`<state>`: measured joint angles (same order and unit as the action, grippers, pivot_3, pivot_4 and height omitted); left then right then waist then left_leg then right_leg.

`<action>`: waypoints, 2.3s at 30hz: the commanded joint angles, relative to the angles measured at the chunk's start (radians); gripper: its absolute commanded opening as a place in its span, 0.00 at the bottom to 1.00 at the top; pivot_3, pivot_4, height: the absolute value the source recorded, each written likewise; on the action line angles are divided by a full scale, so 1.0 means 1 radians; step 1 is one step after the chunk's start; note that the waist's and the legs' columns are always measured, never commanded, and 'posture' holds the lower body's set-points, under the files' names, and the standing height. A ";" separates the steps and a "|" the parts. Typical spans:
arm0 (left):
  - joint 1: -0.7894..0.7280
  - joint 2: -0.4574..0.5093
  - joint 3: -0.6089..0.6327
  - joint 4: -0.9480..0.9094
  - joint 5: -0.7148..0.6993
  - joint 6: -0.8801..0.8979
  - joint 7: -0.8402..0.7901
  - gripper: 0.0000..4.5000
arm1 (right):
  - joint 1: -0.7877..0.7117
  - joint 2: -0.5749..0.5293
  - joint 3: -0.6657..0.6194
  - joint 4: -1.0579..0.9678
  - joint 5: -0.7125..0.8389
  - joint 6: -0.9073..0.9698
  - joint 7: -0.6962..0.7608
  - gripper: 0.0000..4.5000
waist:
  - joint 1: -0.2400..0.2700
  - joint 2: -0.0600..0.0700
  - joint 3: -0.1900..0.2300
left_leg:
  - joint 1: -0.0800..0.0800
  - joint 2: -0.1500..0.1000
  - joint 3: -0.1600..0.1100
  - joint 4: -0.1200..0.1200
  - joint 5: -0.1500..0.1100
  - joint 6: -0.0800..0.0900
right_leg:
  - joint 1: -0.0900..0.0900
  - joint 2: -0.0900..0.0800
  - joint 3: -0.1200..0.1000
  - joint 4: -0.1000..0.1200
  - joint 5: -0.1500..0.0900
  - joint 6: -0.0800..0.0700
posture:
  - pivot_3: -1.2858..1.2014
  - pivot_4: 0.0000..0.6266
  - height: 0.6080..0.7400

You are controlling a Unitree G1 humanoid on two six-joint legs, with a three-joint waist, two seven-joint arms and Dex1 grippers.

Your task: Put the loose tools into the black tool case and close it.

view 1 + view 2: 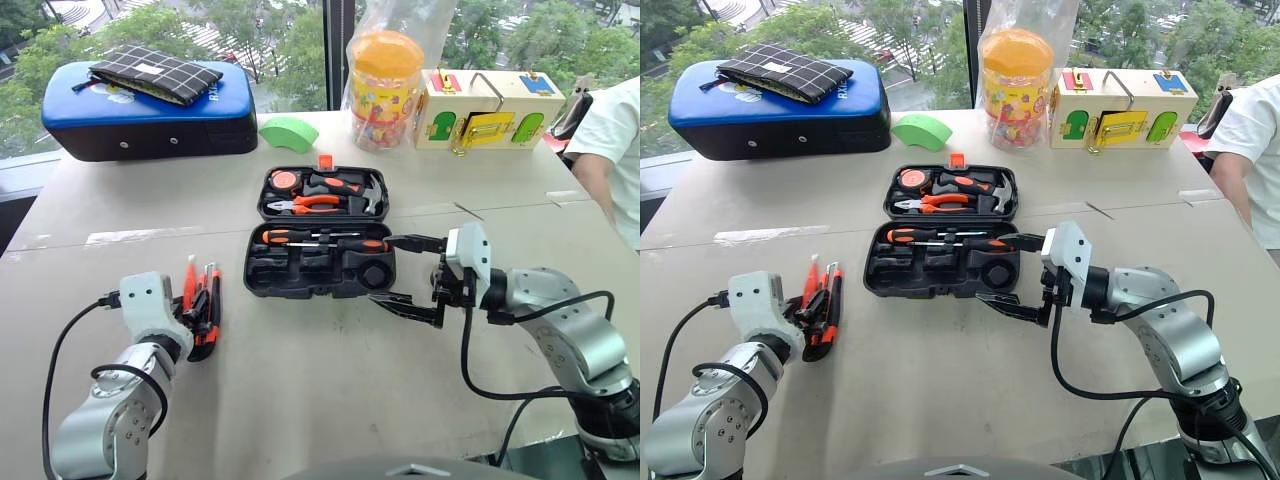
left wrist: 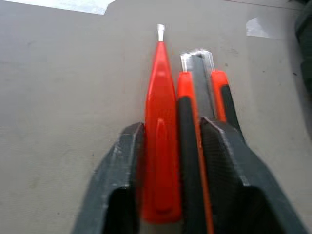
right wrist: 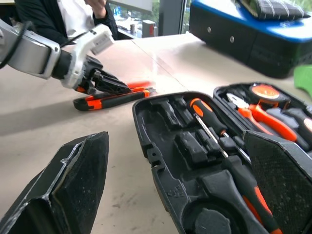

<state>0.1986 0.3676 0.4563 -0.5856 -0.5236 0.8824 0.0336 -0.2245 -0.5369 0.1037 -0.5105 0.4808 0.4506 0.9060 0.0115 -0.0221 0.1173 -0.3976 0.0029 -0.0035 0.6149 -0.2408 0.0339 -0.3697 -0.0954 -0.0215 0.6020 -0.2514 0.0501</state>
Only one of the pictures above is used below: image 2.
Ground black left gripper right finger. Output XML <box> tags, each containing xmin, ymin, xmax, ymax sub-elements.
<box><xmin>199</xmin><ymin>116</ymin><xmax>308</xmax><ymax>234</ymax></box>

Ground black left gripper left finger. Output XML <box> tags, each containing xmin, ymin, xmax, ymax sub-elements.
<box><xmin>72</xmin><ymin>121</ymin><xmax>145</xmax><ymax>234</ymax></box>

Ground orange test pen screwdriver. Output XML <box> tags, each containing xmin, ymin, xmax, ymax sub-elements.
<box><xmin>142</xmin><ymin>24</ymin><xmax>183</xmax><ymax>224</ymax></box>

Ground orange black utility knife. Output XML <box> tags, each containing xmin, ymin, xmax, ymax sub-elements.
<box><xmin>176</xmin><ymin>48</ymin><xmax>245</xmax><ymax>234</ymax></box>

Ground black tool case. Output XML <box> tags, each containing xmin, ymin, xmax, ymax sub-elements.
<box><xmin>294</xmin><ymin>2</ymin><xmax>312</xmax><ymax>103</ymax></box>

